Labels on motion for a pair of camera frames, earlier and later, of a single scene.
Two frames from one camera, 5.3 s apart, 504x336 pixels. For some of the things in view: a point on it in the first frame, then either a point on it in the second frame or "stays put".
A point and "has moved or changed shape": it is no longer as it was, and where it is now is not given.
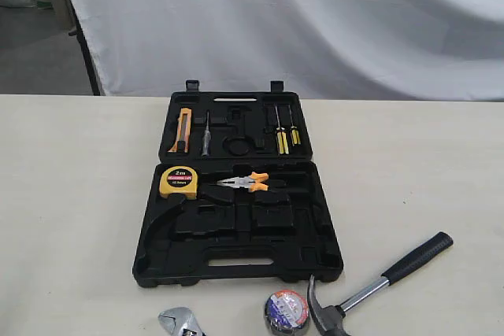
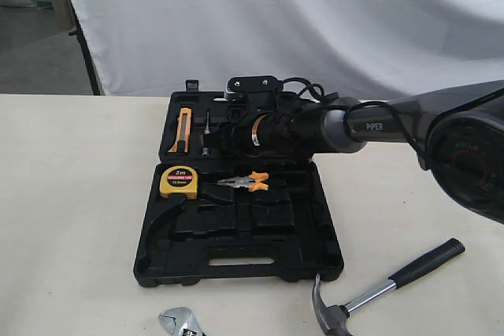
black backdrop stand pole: [78, 31] stays put
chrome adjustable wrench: [181, 321] stays put
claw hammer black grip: [332, 319] has moved or changed shape
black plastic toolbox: [237, 199] stays put
